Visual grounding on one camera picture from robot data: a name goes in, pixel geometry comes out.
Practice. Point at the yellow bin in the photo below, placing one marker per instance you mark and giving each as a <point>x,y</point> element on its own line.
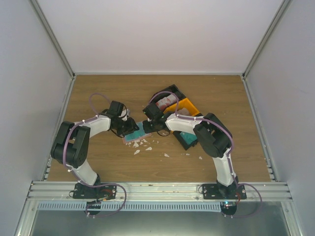
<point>184,107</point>

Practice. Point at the teal card stack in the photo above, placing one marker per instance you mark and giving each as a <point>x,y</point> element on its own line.
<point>188,138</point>

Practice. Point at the pink card holder wallet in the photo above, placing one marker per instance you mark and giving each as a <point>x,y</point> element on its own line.
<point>147,135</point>

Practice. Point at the black bin teal cards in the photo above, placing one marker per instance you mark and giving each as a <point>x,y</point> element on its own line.
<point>178,137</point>

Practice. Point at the black bin red cards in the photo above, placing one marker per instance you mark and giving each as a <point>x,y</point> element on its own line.
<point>172,89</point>

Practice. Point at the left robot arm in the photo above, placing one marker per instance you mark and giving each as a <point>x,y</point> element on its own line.
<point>71,144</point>

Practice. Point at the teal credit card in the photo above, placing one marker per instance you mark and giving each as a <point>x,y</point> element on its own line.
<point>136,134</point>

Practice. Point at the red white card stack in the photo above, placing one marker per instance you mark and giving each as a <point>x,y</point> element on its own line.
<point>167,101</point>

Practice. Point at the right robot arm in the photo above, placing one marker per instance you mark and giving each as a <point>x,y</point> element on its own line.
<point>214,138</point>

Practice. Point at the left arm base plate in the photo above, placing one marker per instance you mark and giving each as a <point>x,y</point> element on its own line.
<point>100,194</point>

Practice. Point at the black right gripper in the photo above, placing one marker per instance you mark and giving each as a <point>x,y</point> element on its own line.
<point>146,129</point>

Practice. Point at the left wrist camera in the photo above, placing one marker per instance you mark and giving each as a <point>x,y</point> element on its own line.
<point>125,114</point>

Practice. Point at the white debris pile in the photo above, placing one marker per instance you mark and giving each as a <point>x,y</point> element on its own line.
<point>139,146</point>

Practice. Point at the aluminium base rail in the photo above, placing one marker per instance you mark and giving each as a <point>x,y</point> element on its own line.
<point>163,191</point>

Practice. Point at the grey cable duct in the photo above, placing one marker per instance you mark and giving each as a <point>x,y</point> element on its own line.
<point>132,206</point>

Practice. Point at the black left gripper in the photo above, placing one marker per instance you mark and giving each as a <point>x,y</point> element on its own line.
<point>131,128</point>

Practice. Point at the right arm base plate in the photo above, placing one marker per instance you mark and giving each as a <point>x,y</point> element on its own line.
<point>217,191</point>

